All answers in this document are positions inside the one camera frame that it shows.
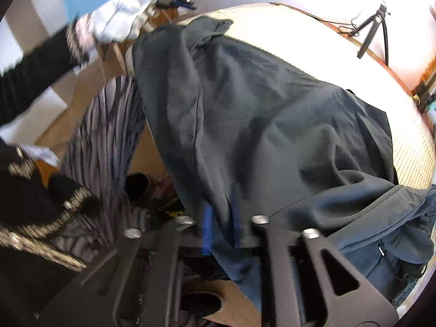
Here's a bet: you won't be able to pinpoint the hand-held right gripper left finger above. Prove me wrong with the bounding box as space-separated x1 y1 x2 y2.
38 207 214 327

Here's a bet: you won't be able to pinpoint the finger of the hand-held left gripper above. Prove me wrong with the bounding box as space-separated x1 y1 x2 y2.
167 0 197 11

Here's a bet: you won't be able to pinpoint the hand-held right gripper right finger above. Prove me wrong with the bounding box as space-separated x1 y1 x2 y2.
230 184 399 327

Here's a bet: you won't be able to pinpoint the dark grey pants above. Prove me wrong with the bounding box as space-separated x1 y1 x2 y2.
131 15 436 305

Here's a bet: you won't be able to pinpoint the person's left forearm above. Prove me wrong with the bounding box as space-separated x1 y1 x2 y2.
0 26 91 126

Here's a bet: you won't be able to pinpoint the person's left hand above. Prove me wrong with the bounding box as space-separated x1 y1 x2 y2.
66 0 160 62

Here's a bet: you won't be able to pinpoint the black shoe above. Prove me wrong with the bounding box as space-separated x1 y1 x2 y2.
124 173 153 205
180 290 224 319

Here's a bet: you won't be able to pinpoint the beige bamboo bed mat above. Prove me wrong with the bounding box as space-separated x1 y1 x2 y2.
177 3 436 191

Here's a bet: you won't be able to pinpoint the person's black gold-trimmed jacket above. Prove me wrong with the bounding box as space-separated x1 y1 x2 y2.
0 138 103 327

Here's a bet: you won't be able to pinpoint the black tripod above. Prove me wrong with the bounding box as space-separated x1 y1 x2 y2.
347 3 392 59

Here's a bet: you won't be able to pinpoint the wooden bed frame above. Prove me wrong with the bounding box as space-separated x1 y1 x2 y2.
271 2 436 110

